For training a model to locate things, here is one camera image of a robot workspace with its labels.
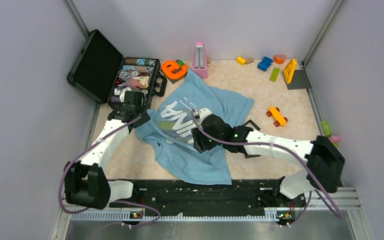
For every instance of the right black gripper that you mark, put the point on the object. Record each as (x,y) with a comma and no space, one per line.
(200,143)

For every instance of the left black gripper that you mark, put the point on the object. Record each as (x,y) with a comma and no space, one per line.
(145,118)

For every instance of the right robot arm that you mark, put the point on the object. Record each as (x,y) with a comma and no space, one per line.
(321,162)

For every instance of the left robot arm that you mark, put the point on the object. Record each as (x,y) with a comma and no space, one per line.
(84,182)

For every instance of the black poker chip case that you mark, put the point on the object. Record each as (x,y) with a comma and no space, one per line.
(101,72)

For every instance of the orange letter e toy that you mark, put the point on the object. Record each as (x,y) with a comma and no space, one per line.
(173,71)

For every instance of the pink metronome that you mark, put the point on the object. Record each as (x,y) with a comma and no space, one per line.
(200,63)

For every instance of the orange toy car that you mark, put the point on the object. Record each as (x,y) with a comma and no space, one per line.
(279,119)

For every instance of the yellow small toy brick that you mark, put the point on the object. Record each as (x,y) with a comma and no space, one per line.
(240,60)

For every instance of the brown small block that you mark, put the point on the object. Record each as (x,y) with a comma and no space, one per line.
(249,61)

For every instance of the blue toy brick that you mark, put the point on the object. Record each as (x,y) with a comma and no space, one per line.
(264,64)

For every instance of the green toy brick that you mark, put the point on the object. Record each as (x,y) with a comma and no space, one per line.
(274,74)

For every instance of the yellow triangular toy block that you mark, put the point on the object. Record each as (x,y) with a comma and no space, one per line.
(289,70)

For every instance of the orange small cup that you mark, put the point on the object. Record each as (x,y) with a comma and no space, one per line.
(279,58)

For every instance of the grey building baseplate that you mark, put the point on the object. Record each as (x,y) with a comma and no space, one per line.
(300,80)

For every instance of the green pink toy pieces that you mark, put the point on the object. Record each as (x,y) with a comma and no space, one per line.
(335,139)

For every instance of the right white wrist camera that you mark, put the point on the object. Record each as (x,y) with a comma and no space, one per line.
(201,114)

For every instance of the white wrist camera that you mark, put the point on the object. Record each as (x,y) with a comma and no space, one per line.
(201,114)
(120,94)

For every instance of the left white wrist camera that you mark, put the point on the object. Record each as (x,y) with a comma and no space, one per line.
(120,94)

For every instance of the upper black square frame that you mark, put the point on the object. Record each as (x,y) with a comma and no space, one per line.
(250,123)

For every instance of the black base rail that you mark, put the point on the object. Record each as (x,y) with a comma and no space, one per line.
(244,197)

